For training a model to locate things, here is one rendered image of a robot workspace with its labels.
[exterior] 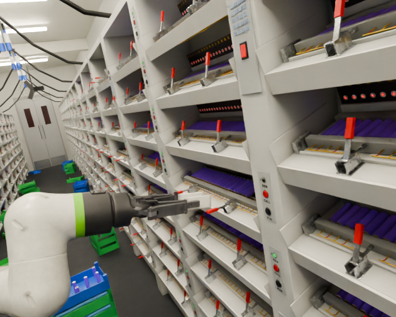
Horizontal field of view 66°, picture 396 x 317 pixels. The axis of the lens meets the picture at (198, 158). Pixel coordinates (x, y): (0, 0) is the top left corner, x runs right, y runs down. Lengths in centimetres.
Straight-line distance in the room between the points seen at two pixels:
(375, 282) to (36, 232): 60
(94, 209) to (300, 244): 45
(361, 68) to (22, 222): 61
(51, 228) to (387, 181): 57
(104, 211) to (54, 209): 9
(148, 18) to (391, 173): 105
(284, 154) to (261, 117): 9
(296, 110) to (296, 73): 13
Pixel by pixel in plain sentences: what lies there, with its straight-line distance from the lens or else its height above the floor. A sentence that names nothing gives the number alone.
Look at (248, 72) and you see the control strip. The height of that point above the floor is 132.
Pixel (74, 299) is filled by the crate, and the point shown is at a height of 43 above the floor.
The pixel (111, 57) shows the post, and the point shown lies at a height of 161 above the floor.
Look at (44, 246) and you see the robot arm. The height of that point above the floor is 108.
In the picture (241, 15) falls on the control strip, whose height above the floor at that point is 144.
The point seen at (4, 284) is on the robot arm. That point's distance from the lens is 70.
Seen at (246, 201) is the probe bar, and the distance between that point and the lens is 91.
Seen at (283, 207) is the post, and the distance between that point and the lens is 70.
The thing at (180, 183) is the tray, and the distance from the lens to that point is 133.
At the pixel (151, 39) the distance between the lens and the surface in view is 130.
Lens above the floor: 130
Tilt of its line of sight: 11 degrees down
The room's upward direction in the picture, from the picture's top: 11 degrees counter-clockwise
